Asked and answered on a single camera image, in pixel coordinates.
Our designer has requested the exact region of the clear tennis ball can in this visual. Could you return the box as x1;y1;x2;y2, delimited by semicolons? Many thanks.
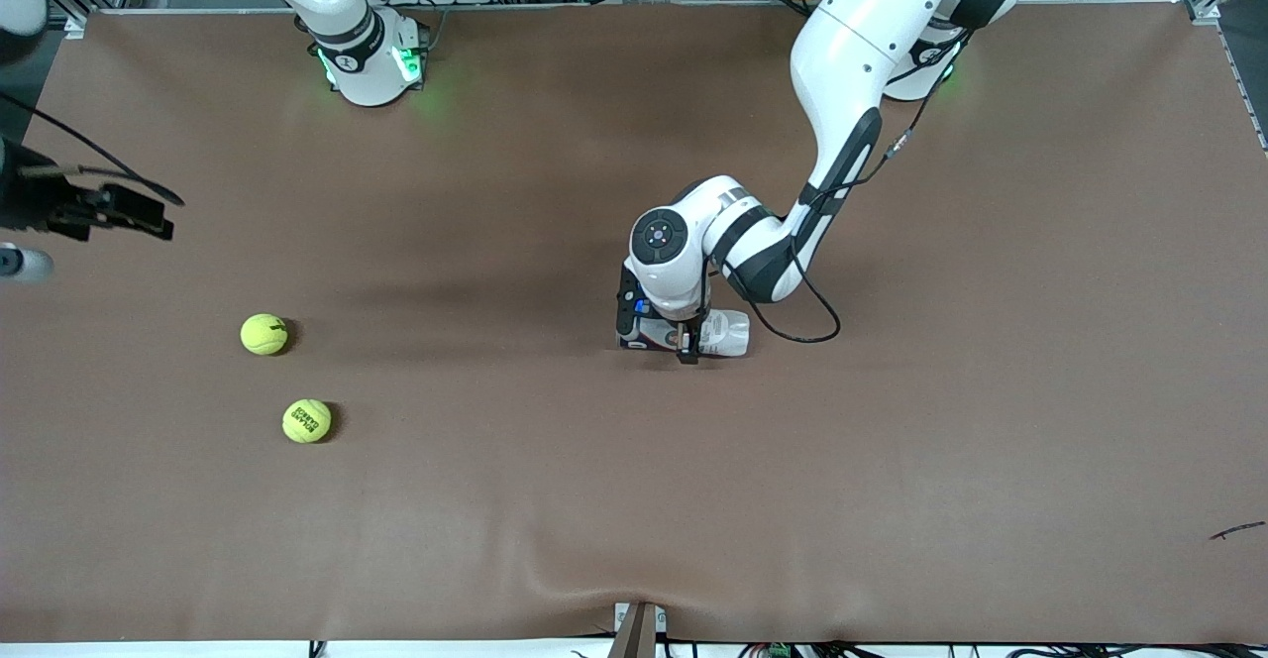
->
619;309;751;360

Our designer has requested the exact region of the plain yellow tennis ball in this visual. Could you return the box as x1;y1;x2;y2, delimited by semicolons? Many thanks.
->
240;313;289;357

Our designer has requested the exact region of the yellow tennis ball black print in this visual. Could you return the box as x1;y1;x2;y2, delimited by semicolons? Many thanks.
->
282;399;333;444

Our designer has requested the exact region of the brown table cover mat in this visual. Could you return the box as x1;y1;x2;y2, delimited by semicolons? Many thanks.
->
0;2;1268;644

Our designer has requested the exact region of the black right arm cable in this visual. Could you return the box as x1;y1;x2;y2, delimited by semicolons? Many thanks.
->
0;91;186;207

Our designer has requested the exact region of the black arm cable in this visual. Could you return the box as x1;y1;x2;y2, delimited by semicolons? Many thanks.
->
0;91;186;207
693;29;977;345

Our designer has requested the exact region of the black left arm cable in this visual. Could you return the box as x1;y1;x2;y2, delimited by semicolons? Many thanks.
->
693;29;977;345

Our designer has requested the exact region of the metal mounting post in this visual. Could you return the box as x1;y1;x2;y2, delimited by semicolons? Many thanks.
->
607;601;668;658

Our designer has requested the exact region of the aluminium table edge rail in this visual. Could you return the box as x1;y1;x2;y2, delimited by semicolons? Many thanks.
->
87;0;1221;20

